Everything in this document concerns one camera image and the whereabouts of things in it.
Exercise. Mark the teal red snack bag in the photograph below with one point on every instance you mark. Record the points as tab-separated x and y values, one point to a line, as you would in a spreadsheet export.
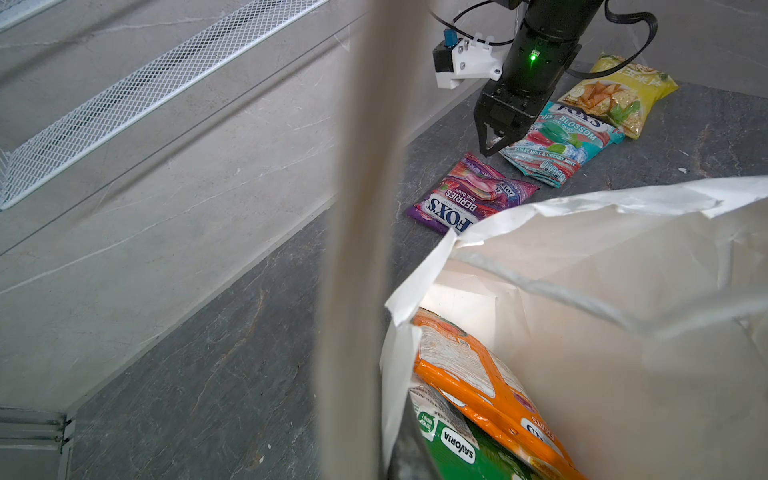
561	141

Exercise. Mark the white wire mesh basket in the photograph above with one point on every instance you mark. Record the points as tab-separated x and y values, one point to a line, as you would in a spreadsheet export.
101	118

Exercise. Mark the white floral paper bag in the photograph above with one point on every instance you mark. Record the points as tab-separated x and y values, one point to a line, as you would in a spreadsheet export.
625	313

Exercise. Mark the purple snack pack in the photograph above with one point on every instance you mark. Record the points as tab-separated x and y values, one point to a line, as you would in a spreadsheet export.
471	192

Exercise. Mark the yellow green snack bag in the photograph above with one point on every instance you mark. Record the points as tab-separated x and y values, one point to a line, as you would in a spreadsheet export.
624	99

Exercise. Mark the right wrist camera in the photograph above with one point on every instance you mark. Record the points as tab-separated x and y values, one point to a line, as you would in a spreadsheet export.
457	58

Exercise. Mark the green snack pack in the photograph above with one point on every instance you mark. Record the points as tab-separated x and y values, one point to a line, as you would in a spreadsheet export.
458	447

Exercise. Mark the orange snack pack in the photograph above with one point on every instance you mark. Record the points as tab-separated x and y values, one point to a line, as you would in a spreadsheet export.
485	391

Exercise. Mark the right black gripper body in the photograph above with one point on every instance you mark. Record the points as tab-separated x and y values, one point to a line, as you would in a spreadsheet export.
503	117

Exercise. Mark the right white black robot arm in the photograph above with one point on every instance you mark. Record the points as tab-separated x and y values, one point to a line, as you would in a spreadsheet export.
544	47

